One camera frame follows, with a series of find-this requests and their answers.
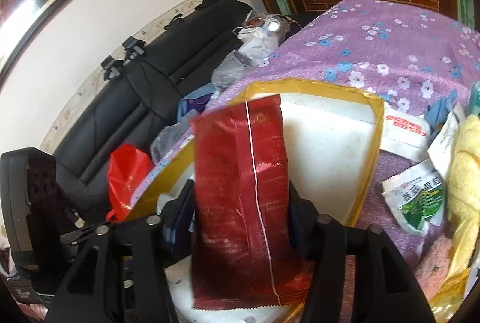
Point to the white plastic bags pile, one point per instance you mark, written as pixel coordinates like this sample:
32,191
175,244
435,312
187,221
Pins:
260,34

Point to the clear grey plastic bag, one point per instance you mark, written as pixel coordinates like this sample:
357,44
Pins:
168,136

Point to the black leather sofa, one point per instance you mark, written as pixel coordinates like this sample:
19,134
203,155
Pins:
135,107

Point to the teal tissue pack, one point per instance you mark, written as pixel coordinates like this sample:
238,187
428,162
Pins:
474,100

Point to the pink fluffy cloth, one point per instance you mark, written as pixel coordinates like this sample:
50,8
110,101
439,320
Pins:
433,269

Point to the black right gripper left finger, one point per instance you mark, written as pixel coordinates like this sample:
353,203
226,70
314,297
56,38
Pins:
119,275

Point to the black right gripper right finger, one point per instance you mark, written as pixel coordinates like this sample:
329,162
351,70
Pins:
359,267

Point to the red snack packet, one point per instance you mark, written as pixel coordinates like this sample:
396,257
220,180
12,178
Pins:
241,255

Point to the red plastic bag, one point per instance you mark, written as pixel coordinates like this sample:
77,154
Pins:
127,168

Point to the white green printed packet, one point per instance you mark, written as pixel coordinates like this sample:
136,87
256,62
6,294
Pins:
416,198

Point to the yellow snack packet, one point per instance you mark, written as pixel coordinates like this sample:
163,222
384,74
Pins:
449,298

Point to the yellow towel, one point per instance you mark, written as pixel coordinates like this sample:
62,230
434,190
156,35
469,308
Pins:
463,195

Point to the blue cloth bundle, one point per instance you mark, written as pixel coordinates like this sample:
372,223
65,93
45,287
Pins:
436,114

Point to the white red text packet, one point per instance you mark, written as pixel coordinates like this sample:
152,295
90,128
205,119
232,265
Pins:
405,135

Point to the white foam box yellow tape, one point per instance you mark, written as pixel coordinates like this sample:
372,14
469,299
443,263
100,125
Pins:
332,135

